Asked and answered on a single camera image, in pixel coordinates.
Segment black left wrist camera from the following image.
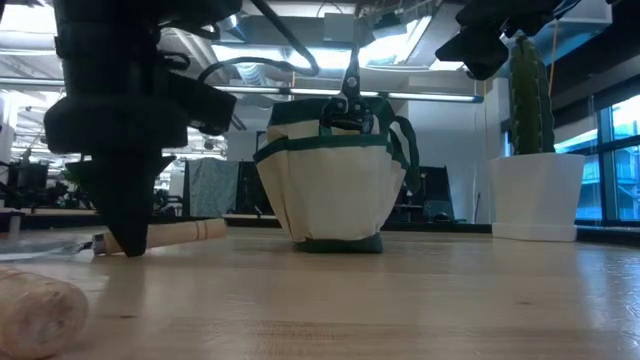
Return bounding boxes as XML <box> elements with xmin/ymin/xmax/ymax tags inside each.
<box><xmin>162</xmin><ymin>69</ymin><xmax>239</xmax><ymax>137</ymax></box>

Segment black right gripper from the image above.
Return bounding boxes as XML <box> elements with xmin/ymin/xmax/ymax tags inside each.
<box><xmin>434</xmin><ymin>24</ymin><xmax>511</xmax><ymax>81</ymax></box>

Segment dark green handled garden snips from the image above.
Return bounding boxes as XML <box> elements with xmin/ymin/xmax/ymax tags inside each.
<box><xmin>318</xmin><ymin>19</ymin><xmax>376</xmax><ymax>136</ymax></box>

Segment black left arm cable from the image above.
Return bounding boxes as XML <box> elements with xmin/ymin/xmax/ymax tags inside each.
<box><xmin>197</xmin><ymin>0</ymin><xmax>321</xmax><ymax>84</ymax></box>

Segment narrow trowel wooden handle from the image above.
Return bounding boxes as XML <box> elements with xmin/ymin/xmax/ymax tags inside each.
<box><xmin>0</xmin><ymin>217</ymin><xmax>229</xmax><ymax>262</ymax></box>

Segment long ceiling light strip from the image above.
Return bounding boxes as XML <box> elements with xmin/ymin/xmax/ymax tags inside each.
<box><xmin>212</xmin><ymin>83</ymin><xmax>485</xmax><ymax>105</ymax></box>

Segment cream gardening bag green trim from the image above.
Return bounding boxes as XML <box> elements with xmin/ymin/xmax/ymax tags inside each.
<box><xmin>252</xmin><ymin>95</ymin><xmax>422</xmax><ymax>255</ymax></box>

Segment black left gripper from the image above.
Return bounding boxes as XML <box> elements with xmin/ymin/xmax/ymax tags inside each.
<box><xmin>43</xmin><ymin>64</ymin><xmax>189</xmax><ymax>258</ymax></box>

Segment grey patterned panel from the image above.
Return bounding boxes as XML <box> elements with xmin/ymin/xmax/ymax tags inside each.
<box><xmin>183</xmin><ymin>157</ymin><xmax>241</xmax><ymax>219</ymax></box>

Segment dark window frame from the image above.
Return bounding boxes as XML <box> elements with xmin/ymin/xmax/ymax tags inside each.
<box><xmin>549</xmin><ymin>74</ymin><xmax>640</xmax><ymax>229</ymax></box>

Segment tall green cactus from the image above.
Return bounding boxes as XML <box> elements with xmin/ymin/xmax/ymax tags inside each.
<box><xmin>507</xmin><ymin>33</ymin><xmax>557</xmax><ymax>156</ymax></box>

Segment wide trowel wooden handle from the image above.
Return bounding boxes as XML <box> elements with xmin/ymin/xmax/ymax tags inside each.
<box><xmin>0</xmin><ymin>263</ymin><xmax>91</xmax><ymax>360</ymax></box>

